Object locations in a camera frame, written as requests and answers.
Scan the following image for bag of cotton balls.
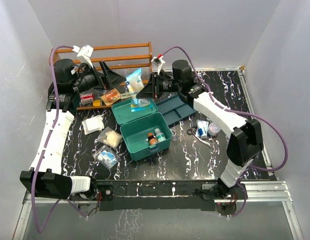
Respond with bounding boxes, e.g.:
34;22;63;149
97;126;123;149

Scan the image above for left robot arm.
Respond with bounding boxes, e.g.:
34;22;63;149
19;58;126;200

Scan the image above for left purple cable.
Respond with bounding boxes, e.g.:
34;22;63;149
30;45;82;234

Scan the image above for white-green medicine box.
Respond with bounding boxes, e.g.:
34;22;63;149
120;92;132;101

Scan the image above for yellow small box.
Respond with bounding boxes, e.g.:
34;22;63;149
92;99;102;107

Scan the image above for red-white medicine box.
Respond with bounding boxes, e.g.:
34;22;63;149
79;93;94;105

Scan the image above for teal medicine kit box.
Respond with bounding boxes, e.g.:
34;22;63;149
111;99;172;161

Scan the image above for orange medicine box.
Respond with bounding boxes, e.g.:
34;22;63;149
100;88;121;106

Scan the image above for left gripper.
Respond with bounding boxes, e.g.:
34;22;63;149
72;61;127;95

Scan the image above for blue-white swab bag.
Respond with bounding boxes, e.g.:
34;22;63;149
125;68;151;112

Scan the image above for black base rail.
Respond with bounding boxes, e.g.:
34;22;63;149
94;179;248;212

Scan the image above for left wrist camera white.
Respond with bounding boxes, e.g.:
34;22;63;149
72;45;94;68

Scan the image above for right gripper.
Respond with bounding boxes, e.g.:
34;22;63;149
136;72;181;100

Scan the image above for bag of blue-white packets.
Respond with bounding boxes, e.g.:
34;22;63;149
92;145;120;171

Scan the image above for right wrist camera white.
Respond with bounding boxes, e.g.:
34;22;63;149
151;54;166;75

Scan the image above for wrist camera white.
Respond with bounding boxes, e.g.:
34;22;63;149
72;45;94;68
151;54;166;75

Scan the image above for blue-grey divided tray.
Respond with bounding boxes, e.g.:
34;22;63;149
156;94;196;127

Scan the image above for brown bottle orange cap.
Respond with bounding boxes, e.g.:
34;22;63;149
147;132;158;146

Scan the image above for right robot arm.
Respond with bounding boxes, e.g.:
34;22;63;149
136;60;264;199

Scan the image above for clear round container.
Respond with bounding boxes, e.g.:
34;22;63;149
207;122;221;137

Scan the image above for white-blue ointment tube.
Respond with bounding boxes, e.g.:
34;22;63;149
195;120;209;140

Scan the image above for black scissors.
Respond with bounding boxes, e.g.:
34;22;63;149
186;126;197;136

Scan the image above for white bottle green label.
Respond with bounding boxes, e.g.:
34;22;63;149
154;128;166;143

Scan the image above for wooden orange shelf rack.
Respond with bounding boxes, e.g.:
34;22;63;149
46;41;153;113

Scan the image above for white gauze pad packet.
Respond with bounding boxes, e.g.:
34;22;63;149
81;115;105;135

